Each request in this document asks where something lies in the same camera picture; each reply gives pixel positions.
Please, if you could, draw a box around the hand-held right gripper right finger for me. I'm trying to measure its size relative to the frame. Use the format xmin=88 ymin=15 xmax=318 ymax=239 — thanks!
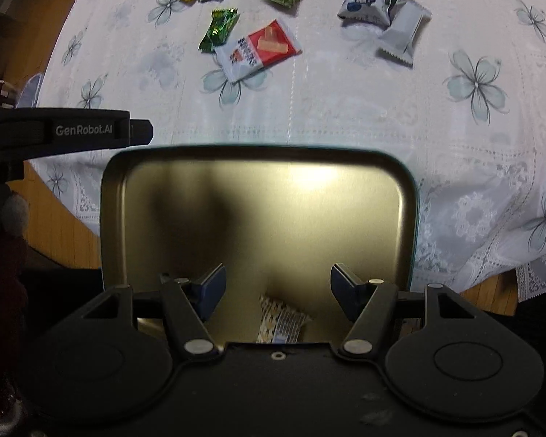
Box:
xmin=329 ymin=262 xmax=478 ymax=359

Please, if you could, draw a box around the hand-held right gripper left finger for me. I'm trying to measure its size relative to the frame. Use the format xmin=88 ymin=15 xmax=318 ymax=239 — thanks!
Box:
xmin=74 ymin=263 xmax=228 ymax=358

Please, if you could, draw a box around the grey white snack packet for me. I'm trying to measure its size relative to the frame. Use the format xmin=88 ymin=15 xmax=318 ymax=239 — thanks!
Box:
xmin=376 ymin=0 xmax=432 ymax=68

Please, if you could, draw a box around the red white wafer packet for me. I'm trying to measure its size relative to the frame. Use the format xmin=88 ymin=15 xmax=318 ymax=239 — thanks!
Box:
xmin=215 ymin=19 xmax=302 ymax=84

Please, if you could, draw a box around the yellow white patterned snack packet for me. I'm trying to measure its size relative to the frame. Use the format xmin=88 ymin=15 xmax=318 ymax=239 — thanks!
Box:
xmin=256 ymin=294 xmax=313 ymax=345

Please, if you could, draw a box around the blue white snack packet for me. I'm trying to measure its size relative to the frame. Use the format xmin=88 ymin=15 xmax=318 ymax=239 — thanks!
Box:
xmin=337 ymin=0 xmax=393 ymax=29

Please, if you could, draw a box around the dark green candy packet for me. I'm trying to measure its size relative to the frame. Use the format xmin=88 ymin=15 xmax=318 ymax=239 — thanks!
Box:
xmin=198 ymin=8 xmax=239 ymax=54

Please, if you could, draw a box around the teal tin box gold inside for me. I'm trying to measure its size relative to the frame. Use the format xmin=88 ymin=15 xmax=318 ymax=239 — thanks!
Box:
xmin=100 ymin=144 xmax=420 ymax=345

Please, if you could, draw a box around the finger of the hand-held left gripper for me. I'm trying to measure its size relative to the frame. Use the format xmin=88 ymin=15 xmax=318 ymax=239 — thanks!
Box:
xmin=129 ymin=119 xmax=154 ymax=145

